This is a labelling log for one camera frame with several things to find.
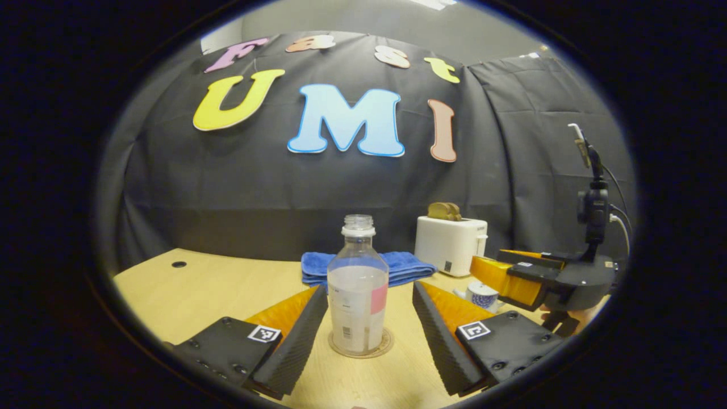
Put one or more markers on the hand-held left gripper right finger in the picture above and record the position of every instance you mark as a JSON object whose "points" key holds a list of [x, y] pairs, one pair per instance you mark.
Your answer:
{"points": [[440, 341]]}

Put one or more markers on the brown bread slice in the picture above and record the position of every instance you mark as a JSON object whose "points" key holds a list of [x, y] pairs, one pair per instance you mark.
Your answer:
{"points": [[436, 211], [453, 212]]}

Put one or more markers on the white toaster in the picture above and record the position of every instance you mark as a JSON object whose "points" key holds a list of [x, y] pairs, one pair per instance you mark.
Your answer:
{"points": [[448, 244]]}

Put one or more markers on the folded blue towel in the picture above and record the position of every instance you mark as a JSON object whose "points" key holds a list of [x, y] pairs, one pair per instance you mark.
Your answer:
{"points": [[409, 264]]}

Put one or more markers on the white blue patterned teacup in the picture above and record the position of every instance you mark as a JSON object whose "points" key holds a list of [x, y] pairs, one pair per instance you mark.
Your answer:
{"points": [[483, 298]]}

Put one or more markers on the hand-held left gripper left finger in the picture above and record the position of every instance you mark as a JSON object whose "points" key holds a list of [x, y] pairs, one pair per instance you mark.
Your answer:
{"points": [[295, 341]]}

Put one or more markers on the black backdrop cloth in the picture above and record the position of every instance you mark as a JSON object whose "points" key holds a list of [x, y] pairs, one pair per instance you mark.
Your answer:
{"points": [[227, 187]]}

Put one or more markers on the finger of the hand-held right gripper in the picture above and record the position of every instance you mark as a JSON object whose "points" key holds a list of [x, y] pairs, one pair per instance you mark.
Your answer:
{"points": [[537, 278], [539, 257]]}

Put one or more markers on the clear plastic water bottle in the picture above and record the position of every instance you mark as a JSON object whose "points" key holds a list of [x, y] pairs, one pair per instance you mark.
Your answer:
{"points": [[358, 295]]}

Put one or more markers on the round brown coaster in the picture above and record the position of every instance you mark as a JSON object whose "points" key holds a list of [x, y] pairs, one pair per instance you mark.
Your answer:
{"points": [[388, 343]]}

